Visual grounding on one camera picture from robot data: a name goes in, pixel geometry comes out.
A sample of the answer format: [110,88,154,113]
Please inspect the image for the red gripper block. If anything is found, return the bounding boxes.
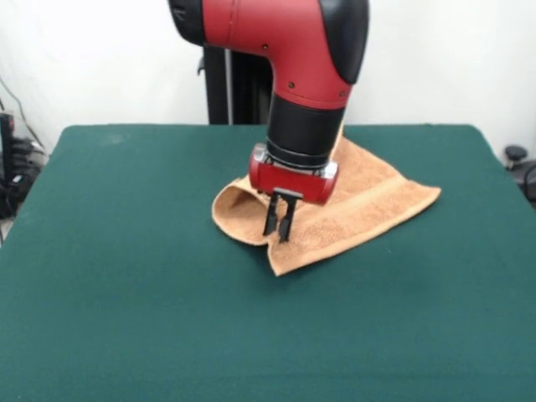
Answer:
[248,143,341,245]

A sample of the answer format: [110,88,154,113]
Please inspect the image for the tan terry towel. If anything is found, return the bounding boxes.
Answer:
[210,122,443,278]

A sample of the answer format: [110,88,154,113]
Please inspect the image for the dark green table cloth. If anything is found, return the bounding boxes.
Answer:
[0,122,536,402]

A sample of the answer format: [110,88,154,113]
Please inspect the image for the black office chair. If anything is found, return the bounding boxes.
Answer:
[503,144,536,209]

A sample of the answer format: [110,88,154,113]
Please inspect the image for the black electronics box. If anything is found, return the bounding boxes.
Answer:
[0,111,18,181]

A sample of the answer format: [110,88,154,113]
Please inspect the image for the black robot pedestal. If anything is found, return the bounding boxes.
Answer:
[195,44,276,126]

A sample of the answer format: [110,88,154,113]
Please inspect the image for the black cable bundle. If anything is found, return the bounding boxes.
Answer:
[10,137,48,171]

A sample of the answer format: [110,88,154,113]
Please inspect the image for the grey cable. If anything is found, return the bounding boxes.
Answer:
[0,77,48,152]

